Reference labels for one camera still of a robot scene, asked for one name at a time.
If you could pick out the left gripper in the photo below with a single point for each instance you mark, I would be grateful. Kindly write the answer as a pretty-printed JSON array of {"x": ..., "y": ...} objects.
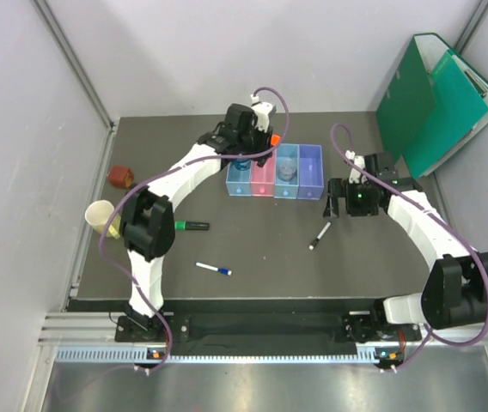
[{"x": 264, "y": 139}]

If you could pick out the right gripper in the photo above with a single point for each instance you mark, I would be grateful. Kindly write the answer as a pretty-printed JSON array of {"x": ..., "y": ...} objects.
[{"x": 338, "y": 188}]

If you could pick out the orange cap highlighter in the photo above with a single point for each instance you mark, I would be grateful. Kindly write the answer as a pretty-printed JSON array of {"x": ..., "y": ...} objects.
[{"x": 275, "y": 139}]

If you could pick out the purple plastic bin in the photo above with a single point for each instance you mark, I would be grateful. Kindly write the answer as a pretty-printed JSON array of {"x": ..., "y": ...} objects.
[{"x": 311, "y": 176}]

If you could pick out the blue slime jar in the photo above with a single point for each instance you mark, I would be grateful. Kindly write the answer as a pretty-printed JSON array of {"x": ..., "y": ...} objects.
[{"x": 242, "y": 164}]

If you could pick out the black cap whiteboard marker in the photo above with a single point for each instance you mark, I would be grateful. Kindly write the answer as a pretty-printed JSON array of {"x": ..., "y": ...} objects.
[{"x": 319, "y": 236}]

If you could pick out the light blue bin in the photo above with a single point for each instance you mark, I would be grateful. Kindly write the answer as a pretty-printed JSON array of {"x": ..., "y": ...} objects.
[
  {"x": 283, "y": 189},
  {"x": 238, "y": 182}
]

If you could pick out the clear staples box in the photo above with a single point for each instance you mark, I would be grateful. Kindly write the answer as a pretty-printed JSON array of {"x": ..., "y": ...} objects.
[{"x": 287, "y": 168}]

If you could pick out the green cap highlighter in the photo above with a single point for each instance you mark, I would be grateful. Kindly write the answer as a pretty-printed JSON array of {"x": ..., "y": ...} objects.
[{"x": 191, "y": 226}]

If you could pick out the blue cap whiteboard marker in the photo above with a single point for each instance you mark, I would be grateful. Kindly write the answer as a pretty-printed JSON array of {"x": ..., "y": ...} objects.
[{"x": 220, "y": 270}]

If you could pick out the brown box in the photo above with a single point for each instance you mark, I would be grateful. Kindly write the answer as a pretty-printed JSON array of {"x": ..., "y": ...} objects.
[{"x": 120, "y": 177}]

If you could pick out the pink plastic bin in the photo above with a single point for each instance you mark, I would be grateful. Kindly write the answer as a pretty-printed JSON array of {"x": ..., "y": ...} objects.
[{"x": 263, "y": 178}]

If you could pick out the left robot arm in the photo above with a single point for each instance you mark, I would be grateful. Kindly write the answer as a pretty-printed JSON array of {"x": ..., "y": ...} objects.
[{"x": 147, "y": 219}]

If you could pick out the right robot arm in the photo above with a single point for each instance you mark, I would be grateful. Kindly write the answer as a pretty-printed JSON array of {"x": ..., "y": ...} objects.
[{"x": 456, "y": 291}]

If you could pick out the teal folder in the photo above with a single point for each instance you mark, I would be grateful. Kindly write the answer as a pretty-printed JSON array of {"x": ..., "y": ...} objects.
[{"x": 459, "y": 107}]

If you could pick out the yellow white mug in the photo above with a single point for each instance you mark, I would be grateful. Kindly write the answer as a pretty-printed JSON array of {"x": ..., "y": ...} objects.
[{"x": 97, "y": 215}]

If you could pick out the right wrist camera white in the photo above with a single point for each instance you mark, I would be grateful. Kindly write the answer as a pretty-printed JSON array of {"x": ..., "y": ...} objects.
[{"x": 356, "y": 174}]

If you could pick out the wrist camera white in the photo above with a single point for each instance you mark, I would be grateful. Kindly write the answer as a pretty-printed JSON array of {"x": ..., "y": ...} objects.
[
  {"x": 356, "y": 174},
  {"x": 263, "y": 111}
]

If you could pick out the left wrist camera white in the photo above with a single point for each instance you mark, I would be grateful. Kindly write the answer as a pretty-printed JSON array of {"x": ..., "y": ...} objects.
[{"x": 263, "y": 111}]

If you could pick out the green ring binder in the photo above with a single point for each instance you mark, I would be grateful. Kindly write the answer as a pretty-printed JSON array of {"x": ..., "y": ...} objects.
[{"x": 409, "y": 98}]

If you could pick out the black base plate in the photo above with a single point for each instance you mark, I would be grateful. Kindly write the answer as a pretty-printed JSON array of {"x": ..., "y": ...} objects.
[{"x": 252, "y": 326}]

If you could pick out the aluminium rail with cable duct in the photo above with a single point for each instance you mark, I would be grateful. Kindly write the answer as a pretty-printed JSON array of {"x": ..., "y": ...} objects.
[{"x": 106, "y": 350}]

